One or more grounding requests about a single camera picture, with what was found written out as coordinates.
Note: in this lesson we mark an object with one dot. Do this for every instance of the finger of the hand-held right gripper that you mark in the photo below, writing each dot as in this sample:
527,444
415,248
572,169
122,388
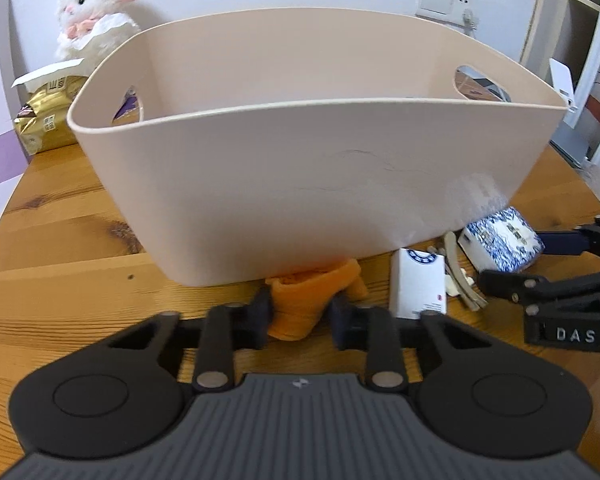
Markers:
560,243
510,285

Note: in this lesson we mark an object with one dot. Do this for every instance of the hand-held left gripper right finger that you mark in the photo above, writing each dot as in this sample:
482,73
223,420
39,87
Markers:
338,318

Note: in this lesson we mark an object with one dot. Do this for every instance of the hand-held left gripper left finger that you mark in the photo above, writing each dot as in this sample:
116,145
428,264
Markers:
261,316

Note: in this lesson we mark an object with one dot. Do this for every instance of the orange cloth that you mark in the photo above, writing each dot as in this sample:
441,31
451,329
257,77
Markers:
305,300

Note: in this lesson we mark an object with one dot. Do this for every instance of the beige plastic basket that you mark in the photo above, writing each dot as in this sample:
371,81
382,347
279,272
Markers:
300,180

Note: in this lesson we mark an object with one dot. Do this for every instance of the blue white patterned box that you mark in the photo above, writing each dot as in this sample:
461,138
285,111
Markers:
500,240

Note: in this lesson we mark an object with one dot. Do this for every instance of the beige hair clip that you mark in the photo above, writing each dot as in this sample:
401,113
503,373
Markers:
460,272

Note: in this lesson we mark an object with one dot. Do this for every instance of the white card box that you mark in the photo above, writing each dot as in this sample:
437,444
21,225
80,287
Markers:
417,282

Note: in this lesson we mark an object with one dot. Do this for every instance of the white card tag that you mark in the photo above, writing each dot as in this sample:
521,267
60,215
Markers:
562,82

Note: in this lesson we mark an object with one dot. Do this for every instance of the brown cardboard box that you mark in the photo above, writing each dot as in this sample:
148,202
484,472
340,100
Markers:
475,87

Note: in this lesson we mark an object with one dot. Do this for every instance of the white shelf unit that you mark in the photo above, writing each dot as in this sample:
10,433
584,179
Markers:
587,50

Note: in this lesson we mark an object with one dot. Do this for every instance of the purple yellow packet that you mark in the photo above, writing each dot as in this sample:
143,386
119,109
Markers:
128,107

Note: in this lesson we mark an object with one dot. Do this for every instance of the gold tissue pack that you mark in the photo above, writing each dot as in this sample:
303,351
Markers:
45,115

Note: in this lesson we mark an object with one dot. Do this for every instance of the white plush lamb toy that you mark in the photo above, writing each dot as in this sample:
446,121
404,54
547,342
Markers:
92,5

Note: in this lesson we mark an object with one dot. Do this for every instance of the white wall plug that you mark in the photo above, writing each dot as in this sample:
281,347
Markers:
470,20

